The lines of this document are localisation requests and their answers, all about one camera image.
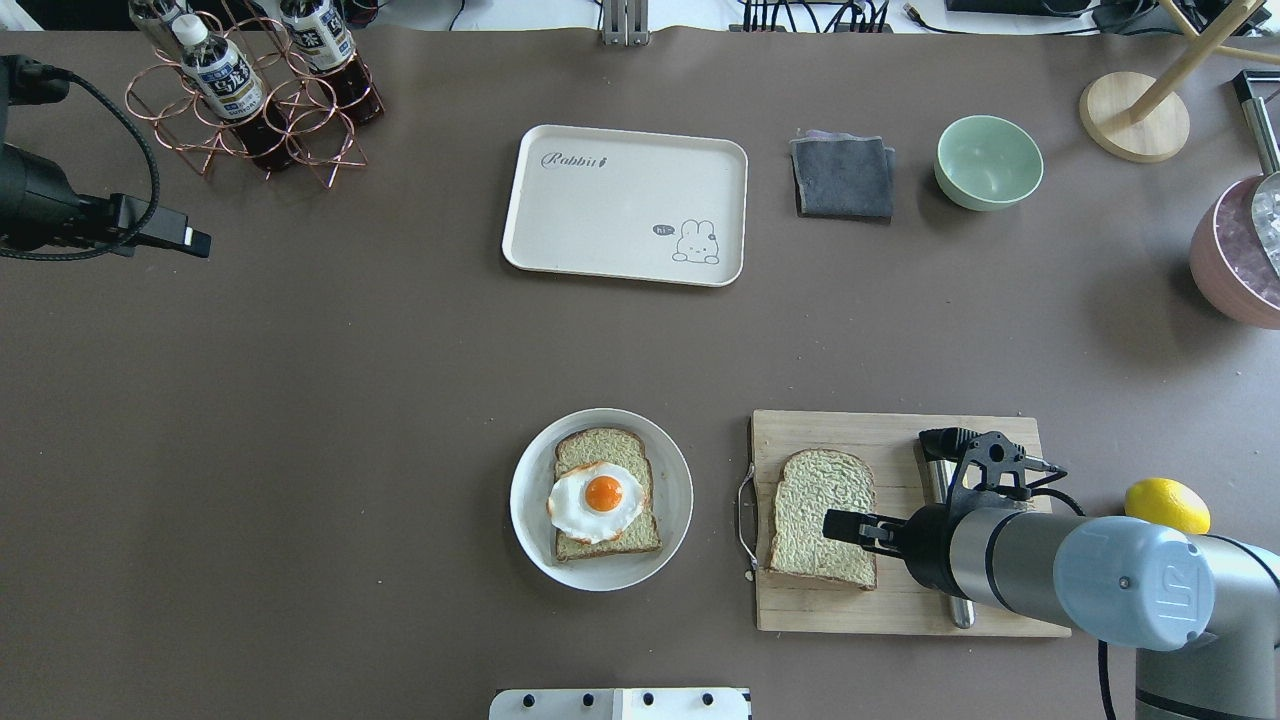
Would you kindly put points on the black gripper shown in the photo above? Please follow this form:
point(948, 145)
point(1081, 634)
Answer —
point(927, 545)

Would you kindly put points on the bread slice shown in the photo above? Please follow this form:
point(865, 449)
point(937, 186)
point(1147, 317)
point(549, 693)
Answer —
point(627, 450)
point(812, 482)

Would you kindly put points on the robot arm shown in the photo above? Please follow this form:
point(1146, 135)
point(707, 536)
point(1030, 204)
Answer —
point(1200, 612)

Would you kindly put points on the cream rabbit tray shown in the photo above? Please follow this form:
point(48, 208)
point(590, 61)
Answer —
point(630, 205)

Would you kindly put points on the wooden cutting board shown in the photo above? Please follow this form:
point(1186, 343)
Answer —
point(888, 443)

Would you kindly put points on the steel muddler black tip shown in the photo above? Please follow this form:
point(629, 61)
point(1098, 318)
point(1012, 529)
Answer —
point(939, 474)

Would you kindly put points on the white round plate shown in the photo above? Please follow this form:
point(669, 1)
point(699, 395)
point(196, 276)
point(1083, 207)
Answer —
point(672, 502)

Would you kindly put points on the fried egg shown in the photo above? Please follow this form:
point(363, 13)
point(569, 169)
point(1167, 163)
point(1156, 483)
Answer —
point(595, 502)

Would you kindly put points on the yellow lemon upper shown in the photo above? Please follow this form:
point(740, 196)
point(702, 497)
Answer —
point(1168, 502)

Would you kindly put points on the grey folded cloth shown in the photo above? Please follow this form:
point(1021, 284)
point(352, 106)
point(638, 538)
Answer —
point(843, 176)

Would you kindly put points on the green bowl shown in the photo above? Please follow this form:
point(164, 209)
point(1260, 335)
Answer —
point(985, 163)

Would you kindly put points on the pink ice bowl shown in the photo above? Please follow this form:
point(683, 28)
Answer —
point(1228, 262)

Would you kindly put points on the wooden cup stand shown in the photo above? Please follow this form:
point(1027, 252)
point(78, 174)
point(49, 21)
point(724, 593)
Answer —
point(1139, 118)

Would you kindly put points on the metal ice scoop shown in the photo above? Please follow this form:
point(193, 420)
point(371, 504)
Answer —
point(1253, 89)

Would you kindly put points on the tea bottle top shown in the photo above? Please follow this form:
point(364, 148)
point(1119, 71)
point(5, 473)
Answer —
point(320, 34)

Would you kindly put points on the tea bottle lower left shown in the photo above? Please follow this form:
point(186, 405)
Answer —
point(235, 91)

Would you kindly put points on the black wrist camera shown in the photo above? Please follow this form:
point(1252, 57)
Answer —
point(1005, 468)

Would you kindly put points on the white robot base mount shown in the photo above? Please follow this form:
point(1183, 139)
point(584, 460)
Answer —
point(715, 702)

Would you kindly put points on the copper wire bottle rack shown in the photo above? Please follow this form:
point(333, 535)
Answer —
point(281, 84)

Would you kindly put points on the black camera on mount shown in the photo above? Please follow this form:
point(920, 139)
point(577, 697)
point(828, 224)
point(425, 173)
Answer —
point(43, 219)

